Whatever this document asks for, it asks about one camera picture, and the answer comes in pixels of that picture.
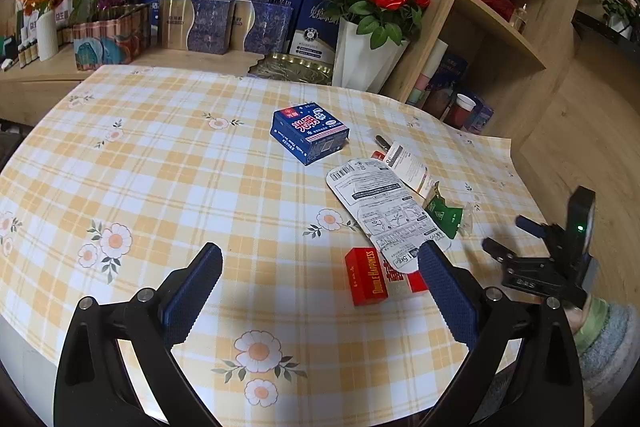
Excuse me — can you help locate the stack of pastel paper cups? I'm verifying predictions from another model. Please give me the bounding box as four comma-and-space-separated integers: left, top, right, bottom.
406, 38, 451, 108

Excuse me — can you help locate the white ribbed vase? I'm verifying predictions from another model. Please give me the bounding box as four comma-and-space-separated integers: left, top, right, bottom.
37, 11, 60, 62

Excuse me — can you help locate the red cigarette pack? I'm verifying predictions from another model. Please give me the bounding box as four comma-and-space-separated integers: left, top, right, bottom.
345, 247, 431, 307

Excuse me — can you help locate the wooden sideboard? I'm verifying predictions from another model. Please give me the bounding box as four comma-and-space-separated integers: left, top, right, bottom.
0, 42, 281, 122

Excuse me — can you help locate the small clear plastic wrapper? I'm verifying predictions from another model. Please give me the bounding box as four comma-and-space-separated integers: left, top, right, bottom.
460, 199, 483, 238

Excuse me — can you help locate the small glass bottle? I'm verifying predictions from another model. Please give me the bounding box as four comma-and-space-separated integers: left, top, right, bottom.
510, 3, 531, 34

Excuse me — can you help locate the white blister pack card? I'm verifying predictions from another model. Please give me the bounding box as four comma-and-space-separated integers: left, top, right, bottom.
326, 158, 453, 275

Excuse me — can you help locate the white and blue box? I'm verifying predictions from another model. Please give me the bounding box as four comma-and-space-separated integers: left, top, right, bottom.
290, 0, 341, 60

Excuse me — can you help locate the light blue purple box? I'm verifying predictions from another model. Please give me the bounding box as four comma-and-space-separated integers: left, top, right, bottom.
470, 97, 496, 132

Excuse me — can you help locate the gold and blue gift box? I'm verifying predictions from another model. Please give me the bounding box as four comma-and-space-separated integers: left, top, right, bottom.
232, 0, 294, 55
159, 0, 236, 55

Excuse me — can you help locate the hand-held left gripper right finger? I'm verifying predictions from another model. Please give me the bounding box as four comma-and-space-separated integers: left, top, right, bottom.
417, 239, 586, 427

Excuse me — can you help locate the wooden shelf unit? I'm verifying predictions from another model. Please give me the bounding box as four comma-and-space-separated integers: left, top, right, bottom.
382, 0, 593, 138

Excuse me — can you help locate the white labelled packet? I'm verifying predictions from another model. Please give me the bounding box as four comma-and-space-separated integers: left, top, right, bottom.
385, 141, 435, 200

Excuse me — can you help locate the woven print planter box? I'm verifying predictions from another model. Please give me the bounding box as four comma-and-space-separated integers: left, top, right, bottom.
72, 3, 152, 72

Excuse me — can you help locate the white faceted vase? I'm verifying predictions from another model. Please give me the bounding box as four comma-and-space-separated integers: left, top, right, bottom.
331, 19, 411, 92

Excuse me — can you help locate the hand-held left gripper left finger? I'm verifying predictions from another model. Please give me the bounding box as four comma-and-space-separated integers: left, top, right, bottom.
52, 243, 224, 427

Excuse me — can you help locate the orange checked floral tablecloth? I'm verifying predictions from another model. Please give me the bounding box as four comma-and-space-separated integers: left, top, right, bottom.
0, 64, 566, 427

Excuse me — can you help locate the gold embossed tray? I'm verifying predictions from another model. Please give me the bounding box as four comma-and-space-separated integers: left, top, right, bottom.
247, 53, 335, 85

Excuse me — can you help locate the small blue printed box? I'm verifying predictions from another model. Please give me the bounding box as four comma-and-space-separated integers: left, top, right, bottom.
270, 102, 350, 166

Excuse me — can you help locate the red paper cup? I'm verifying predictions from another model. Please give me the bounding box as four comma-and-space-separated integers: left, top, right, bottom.
442, 93, 476, 130

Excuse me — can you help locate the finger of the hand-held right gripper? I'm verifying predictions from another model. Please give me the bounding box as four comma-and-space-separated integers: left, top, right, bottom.
482, 237, 546, 270
516, 215, 569, 258

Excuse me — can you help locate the person's right forearm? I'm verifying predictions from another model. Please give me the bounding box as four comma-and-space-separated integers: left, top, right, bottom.
565, 294, 640, 408

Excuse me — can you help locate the green sachet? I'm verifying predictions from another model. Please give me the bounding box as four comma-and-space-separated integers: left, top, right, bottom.
422, 184, 463, 240

